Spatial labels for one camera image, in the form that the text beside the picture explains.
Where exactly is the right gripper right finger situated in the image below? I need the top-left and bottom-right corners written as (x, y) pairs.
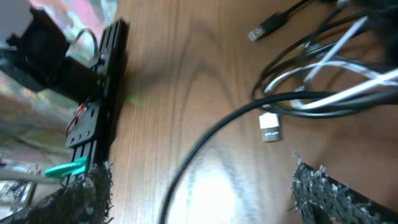
top-left (290, 152), bottom-right (397, 224)

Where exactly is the white USB cable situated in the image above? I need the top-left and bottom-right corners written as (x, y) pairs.
top-left (258, 15), bottom-right (398, 143)

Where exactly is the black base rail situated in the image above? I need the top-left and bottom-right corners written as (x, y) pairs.
top-left (6, 7), bottom-right (130, 184)

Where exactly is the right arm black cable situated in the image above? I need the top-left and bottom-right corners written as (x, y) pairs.
top-left (158, 90), bottom-right (398, 224)

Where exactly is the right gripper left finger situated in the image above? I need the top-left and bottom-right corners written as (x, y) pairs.
top-left (1, 162), bottom-right (113, 224)

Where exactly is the colourful painted backdrop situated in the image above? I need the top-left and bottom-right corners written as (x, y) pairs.
top-left (0, 0), bottom-right (119, 212)

